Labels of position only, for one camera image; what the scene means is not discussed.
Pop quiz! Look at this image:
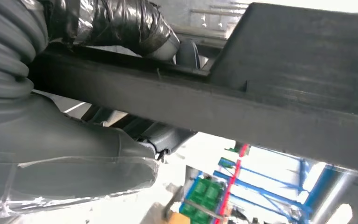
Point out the green plastic crate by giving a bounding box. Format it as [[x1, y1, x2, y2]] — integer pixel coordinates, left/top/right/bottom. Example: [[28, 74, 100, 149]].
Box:
[[179, 202, 212, 224], [191, 177, 225, 211]]

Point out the red pole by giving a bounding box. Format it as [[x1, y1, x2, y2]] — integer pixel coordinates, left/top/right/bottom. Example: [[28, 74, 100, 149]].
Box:
[[214, 143, 250, 224]]

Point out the blue metal storage rack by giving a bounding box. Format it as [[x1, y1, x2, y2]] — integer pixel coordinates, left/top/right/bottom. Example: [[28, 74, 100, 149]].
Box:
[[213, 145, 343, 224]]

